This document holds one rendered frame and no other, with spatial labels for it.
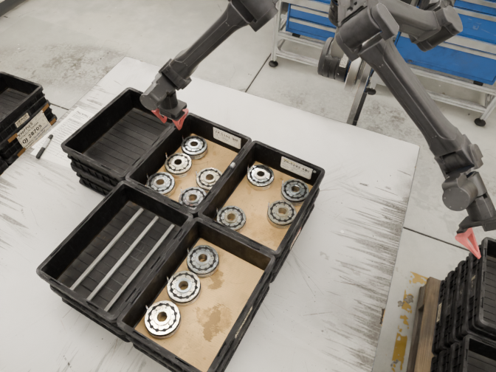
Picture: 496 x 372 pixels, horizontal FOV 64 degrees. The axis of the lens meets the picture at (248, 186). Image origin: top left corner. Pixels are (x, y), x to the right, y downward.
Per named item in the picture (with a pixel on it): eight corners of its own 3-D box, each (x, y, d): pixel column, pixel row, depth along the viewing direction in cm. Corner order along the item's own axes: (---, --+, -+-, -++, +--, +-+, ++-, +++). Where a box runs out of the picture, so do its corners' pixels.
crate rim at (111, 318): (124, 182, 139) (122, 178, 137) (195, 219, 130) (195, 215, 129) (35, 274, 117) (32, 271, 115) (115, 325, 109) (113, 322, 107)
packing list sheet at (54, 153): (74, 105, 191) (74, 105, 191) (114, 120, 186) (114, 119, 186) (26, 152, 172) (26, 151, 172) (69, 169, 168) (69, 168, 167)
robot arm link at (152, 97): (194, 77, 117) (172, 55, 114) (174, 101, 110) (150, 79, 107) (175, 94, 126) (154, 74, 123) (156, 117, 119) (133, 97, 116)
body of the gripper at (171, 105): (176, 119, 126) (173, 101, 120) (150, 108, 129) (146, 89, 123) (187, 107, 129) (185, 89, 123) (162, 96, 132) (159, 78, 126)
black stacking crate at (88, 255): (129, 198, 146) (122, 180, 137) (197, 234, 138) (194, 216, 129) (49, 288, 125) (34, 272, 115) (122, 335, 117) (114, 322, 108)
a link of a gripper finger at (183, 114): (179, 137, 132) (176, 116, 125) (162, 129, 134) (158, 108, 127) (191, 125, 136) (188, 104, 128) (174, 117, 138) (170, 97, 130)
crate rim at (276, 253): (253, 142, 152) (253, 138, 150) (325, 173, 144) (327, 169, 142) (195, 218, 130) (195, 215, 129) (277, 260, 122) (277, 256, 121)
